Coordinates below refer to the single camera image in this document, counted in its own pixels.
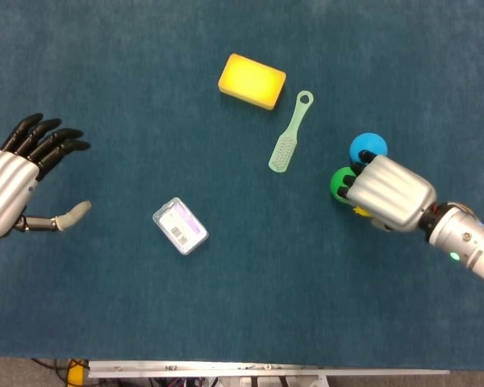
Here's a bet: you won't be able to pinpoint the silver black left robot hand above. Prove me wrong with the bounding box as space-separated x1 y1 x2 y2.
0 112 93 243

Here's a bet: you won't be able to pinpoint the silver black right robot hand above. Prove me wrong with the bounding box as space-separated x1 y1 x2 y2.
336 149 437 234

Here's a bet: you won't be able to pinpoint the green ball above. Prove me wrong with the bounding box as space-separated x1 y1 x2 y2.
329 167 358 202

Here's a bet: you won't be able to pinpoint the blue ball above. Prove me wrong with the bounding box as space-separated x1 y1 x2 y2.
349 132 389 163

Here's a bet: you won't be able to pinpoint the light green plastic brush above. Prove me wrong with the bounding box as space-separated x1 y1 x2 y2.
268 90 315 174

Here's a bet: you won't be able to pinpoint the yellow rectangular sponge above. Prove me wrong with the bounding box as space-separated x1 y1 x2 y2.
217 52 287 111

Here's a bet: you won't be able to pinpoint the clear plastic swab box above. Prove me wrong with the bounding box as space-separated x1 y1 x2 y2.
152 197 210 256

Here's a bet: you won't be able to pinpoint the teal felt table cloth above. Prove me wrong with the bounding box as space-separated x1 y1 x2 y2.
0 0 484 370

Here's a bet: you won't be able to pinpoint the yellow plastic box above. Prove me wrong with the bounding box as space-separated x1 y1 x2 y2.
66 358 90 387

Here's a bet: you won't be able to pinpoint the black floor cables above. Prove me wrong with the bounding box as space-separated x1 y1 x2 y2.
31 357 72 382

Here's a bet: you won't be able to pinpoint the aluminium frame rail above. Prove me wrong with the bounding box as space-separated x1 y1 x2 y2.
87 360 451 380

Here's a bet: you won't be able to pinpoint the wiring under frame rail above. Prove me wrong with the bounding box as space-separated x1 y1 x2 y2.
144 377 332 387

